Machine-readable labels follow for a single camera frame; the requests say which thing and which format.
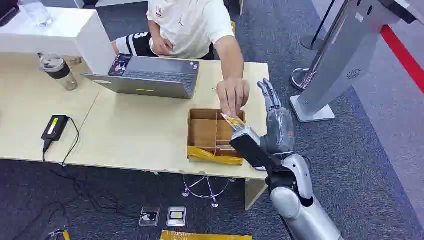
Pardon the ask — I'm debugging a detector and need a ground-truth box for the person's right hand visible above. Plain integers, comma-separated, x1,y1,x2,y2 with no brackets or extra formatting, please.
149,36,175,57

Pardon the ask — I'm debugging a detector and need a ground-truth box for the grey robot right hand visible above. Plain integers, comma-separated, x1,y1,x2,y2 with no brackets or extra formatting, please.
257,78,296,156

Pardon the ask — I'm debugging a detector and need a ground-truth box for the person's left hand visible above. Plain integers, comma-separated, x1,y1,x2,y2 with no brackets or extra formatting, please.
216,77,251,117

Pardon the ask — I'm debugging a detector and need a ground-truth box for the yellow printed card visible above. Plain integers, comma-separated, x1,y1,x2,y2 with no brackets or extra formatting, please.
220,112,247,132

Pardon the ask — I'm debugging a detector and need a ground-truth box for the grey laptop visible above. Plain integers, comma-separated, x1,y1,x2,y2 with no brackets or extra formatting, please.
80,53,201,100

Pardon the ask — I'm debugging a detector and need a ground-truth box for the person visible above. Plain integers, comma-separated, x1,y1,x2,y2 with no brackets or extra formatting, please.
111,0,251,117

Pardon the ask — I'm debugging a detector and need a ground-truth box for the wooden card box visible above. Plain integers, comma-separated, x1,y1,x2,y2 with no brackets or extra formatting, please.
186,108,247,167

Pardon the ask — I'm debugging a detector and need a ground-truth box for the pale desk leg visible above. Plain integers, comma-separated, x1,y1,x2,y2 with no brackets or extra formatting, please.
244,178,269,212

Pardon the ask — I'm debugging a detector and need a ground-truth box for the white box stand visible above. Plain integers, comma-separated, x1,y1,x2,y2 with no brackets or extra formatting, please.
0,6,117,76

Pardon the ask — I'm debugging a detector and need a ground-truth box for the grey kiosk stand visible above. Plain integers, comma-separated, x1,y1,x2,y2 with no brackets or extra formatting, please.
290,0,418,124

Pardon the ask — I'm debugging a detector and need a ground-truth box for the clear bottle with grey lid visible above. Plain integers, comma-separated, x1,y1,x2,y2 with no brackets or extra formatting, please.
37,52,79,92

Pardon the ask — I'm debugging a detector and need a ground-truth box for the yellow sheet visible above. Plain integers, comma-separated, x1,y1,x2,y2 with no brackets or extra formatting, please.
160,230,253,240

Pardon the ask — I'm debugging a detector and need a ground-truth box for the clear glass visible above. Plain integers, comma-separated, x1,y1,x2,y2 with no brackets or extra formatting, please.
22,0,53,28

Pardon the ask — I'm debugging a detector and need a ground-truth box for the black power adapter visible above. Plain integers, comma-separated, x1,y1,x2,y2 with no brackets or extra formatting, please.
41,114,70,143

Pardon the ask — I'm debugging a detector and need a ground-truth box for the silver floor socket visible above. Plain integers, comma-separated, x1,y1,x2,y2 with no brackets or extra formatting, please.
138,206,161,228
166,206,187,228

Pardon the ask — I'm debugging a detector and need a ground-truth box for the red floor tape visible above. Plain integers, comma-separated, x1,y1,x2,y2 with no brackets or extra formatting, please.
379,24,424,95

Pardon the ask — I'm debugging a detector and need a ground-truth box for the dark object on stand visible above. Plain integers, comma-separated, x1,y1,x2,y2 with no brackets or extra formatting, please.
0,0,21,28

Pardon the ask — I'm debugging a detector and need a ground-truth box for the chrome stanchion post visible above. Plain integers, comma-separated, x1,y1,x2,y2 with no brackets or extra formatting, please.
289,0,352,92

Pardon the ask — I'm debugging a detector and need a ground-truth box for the chrome wire frame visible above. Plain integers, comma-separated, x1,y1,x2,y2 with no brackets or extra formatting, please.
181,174,237,209

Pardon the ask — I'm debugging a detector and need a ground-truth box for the black stanchion post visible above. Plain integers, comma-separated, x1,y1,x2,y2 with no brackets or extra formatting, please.
299,0,337,52

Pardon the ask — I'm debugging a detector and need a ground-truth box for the black adapter cable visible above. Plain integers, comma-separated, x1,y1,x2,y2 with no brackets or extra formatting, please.
42,116,81,168

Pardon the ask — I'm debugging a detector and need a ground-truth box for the black floor cable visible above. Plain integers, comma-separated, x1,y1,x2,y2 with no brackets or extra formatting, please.
13,158,152,240

